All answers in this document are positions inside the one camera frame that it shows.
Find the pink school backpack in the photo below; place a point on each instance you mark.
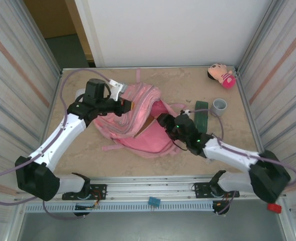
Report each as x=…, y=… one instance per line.
x=143, y=105

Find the green pencil case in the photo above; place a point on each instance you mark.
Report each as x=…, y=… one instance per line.
x=201, y=118

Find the clear plastic case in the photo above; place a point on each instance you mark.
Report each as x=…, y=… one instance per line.
x=208, y=161

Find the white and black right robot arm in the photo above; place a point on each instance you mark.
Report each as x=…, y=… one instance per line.
x=228, y=153

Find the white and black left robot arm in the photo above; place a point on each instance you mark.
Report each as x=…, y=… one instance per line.
x=60, y=135

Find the small white square box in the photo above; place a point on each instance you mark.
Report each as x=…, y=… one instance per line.
x=79, y=92

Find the grey cup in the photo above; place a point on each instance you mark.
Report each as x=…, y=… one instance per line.
x=219, y=109

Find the aluminium table border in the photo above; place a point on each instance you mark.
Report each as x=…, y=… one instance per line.
x=163, y=68

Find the plush doll with pink body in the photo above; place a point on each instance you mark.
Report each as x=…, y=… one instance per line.
x=225, y=79

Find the blue connector block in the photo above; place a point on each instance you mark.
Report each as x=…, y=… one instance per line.
x=154, y=201

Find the brown wooden door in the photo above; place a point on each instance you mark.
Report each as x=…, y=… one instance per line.
x=50, y=17

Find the red block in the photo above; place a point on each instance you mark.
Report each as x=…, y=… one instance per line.
x=274, y=208

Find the aluminium frame post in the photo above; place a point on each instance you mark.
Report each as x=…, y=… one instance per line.
x=52, y=60
x=249, y=50

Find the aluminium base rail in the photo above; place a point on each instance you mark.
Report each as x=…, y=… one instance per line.
x=150, y=187

